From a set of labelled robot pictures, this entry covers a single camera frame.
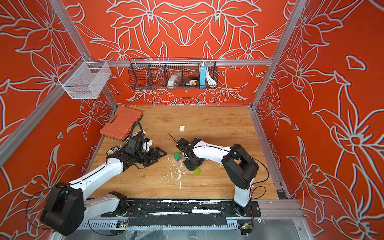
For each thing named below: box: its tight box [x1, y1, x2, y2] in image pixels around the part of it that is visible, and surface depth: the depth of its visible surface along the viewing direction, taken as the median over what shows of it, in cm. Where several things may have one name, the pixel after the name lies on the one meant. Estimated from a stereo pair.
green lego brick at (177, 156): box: [173, 152, 181, 160], surface depth 89 cm
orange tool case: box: [99, 106, 143, 141], surface depth 103 cm
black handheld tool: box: [106, 145, 130, 158], surface depth 80 cm
